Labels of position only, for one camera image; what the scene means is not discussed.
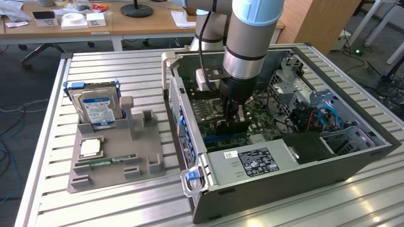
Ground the hard disk in blue caddy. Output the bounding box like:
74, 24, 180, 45
61, 80, 122, 130

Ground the wooden office desk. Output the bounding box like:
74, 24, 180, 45
0, 0, 286, 45

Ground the black fan shroud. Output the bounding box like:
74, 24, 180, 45
281, 131, 337, 165

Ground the silver CPU chip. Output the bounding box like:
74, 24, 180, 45
78, 139, 102, 158

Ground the blue network cable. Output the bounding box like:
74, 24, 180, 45
0, 111, 25, 204

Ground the white desk frame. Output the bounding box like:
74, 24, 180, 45
346, 0, 404, 66

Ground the blue data wire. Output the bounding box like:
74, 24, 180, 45
317, 106, 344, 132

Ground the white box with black lid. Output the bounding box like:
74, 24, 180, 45
32, 11, 60, 27

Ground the dark grey PC case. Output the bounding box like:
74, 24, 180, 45
160, 46, 402, 225

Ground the CPU socket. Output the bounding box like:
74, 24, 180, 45
210, 97, 226, 114

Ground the black office chair base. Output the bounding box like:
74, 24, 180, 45
18, 41, 94, 69

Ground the silver perforated disk bay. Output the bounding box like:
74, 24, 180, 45
268, 55, 316, 119

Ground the clear plastic bag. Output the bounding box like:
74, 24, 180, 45
0, 0, 32, 22

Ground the black graphics card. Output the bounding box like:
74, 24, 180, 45
206, 118, 249, 139

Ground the grey printed parts rack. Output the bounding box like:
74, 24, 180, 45
66, 96, 166, 194

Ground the black tripod stand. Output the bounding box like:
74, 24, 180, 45
365, 54, 404, 95

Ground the white thin cable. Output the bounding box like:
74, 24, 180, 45
0, 99, 48, 113

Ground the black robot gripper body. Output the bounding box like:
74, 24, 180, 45
220, 75, 258, 104

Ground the blue card retention clip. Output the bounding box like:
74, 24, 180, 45
177, 113, 190, 144

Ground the green motherboard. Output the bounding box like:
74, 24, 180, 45
182, 78, 285, 152

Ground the silver disk bay bracket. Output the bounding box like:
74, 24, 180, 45
320, 125, 384, 156

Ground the black round lamp base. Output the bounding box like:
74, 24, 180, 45
120, 0, 154, 18

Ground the white tape roll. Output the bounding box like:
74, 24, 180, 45
61, 13, 84, 24

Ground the white small box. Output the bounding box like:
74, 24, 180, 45
336, 30, 353, 52

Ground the grey power supply unit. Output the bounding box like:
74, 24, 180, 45
206, 139, 298, 186

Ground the wooden cabinet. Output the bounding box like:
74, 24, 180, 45
277, 0, 362, 55

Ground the white paper stack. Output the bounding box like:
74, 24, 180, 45
170, 10, 197, 29

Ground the white cube box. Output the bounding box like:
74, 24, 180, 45
85, 12, 106, 28

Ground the white flat box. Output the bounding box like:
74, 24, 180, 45
60, 20, 89, 30

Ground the green RAM stick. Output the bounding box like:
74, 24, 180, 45
74, 154, 136, 166

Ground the blue expansion slot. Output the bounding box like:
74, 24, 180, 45
202, 133, 238, 142

